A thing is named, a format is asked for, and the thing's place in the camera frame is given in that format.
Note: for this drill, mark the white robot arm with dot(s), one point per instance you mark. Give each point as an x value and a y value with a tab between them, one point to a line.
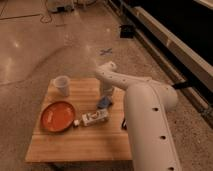
146	103

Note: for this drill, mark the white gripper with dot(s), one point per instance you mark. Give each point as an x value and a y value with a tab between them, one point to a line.
106	89

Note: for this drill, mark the black box on floor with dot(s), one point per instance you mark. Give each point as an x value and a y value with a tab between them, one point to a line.
127	31

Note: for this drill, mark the orange round plate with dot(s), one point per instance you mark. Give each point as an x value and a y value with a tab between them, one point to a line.
57	116

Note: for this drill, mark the white small bottle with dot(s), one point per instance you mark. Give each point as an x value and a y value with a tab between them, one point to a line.
89	119

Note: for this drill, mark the translucent plastic cup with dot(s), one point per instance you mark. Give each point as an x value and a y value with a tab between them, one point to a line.
62	84

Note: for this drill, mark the wooden table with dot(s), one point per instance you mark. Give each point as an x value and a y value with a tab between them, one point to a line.
100	142

